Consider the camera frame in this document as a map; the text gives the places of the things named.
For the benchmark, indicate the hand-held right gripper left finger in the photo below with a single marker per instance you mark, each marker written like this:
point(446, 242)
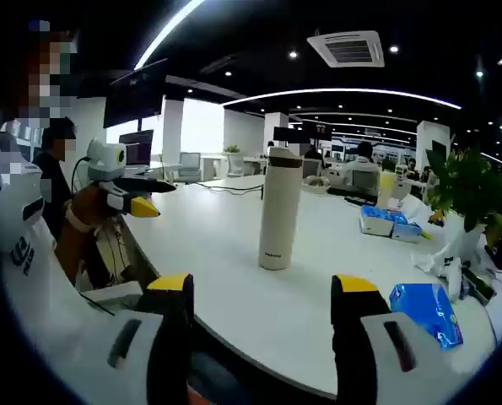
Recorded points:
point(174, 337)

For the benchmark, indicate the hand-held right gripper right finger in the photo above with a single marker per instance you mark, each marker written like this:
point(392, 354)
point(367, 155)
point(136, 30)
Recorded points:
point(352, 337)

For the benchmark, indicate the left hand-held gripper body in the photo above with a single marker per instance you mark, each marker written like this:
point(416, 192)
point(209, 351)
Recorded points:
point(105, 162)

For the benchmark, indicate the white water cup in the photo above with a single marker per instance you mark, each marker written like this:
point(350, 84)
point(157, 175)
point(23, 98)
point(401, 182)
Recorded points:
point(278, 219)

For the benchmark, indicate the white brown cup lid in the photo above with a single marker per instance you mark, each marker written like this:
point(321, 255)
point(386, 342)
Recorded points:
point(285, 152)

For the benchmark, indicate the pale yellow drink cup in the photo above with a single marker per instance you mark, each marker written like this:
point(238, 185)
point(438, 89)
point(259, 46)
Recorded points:
point(386, 190)

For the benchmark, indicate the grey office chair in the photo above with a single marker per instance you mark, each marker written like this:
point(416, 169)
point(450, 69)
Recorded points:
point(189, 162)
point(365, 183)

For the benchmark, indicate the white table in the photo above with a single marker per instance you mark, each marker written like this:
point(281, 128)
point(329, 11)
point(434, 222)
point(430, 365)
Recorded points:
point(233, 304)

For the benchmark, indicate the hanging black television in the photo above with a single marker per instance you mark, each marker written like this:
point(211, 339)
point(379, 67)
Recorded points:
point(132, 97)

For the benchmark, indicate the blue tissue pack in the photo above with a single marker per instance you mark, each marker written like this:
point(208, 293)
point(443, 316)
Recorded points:
point(423, 312)
point(375, 221)
point(406, 232)

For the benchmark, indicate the white shelf rack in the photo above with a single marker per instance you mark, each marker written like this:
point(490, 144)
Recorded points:
point(27, 133)

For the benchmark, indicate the small green plant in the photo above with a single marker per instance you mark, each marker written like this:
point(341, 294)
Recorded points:
point(232, 149)

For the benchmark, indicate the white office chair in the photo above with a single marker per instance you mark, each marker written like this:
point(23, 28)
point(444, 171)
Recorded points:
point(238, 164)

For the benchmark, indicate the person's white shirt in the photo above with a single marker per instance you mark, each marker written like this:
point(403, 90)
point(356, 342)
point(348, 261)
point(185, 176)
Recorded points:
point(65, 337)

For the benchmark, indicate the curved ceiling light strip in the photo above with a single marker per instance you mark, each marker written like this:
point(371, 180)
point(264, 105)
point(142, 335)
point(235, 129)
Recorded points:
point(158, 42)
point(339, 90)

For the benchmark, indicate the white plant wrapping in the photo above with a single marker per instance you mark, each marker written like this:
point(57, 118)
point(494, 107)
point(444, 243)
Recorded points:
point(449, 249)

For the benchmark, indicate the black keyboard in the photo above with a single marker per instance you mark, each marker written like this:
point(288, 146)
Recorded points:
point(358, 201)

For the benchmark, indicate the small black box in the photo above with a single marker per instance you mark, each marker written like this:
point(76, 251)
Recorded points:
point(478, 287)

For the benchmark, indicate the black flat device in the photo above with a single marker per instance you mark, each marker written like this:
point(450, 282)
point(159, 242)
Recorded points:
point(352, 192)

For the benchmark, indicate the yellow packet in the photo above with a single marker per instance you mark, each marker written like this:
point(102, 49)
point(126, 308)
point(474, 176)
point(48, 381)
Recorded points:
point(437, 216)

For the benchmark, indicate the glass bowl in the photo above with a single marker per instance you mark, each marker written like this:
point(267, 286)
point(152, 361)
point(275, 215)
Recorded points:
point(316, 184)

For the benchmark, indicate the green leafy plant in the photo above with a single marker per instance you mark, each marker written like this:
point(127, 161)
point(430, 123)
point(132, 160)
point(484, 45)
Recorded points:
point(465, 185)

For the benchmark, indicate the black pillar monitor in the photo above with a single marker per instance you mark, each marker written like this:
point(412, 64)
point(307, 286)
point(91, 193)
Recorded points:
point(439, 151)

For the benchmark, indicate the ceiling air conditioner vent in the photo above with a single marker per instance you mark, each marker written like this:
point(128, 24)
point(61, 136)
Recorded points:
point(345, 48)

